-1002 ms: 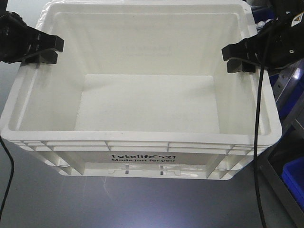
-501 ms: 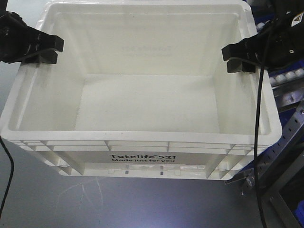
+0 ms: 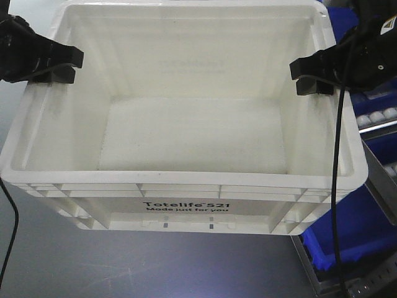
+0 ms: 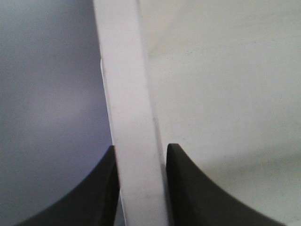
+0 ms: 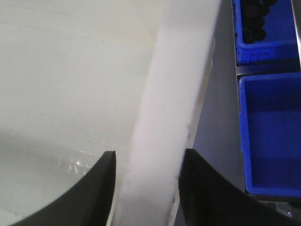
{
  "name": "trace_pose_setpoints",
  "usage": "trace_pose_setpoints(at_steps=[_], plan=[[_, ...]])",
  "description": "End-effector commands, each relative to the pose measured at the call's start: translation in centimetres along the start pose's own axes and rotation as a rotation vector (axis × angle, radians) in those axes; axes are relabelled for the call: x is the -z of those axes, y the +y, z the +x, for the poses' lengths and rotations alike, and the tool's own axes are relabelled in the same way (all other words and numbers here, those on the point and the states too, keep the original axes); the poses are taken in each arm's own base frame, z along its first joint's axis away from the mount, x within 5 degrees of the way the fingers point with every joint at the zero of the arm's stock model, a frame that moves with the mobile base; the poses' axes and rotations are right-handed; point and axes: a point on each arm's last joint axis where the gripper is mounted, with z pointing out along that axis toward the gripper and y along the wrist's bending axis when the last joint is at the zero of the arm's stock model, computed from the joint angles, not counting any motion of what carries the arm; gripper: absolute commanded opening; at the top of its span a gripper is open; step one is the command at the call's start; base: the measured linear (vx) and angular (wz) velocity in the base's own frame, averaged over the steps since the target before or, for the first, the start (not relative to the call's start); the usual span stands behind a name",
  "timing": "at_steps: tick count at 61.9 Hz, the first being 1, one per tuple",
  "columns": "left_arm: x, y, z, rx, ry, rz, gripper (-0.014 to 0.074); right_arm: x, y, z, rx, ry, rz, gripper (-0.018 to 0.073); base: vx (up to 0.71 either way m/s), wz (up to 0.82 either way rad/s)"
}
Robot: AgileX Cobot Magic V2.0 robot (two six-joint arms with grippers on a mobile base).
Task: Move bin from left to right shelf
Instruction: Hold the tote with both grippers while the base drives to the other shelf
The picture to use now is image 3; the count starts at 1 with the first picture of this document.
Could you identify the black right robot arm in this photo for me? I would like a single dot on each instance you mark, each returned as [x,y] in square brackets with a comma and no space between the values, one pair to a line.
[372,15]

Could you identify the white plastic tote bin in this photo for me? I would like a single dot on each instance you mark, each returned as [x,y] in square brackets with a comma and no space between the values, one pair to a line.
[183,118]

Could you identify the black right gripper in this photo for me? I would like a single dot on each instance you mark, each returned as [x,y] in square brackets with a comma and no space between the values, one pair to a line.
[367,56]

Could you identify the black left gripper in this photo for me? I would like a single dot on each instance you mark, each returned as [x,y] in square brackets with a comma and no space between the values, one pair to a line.
[26,55]

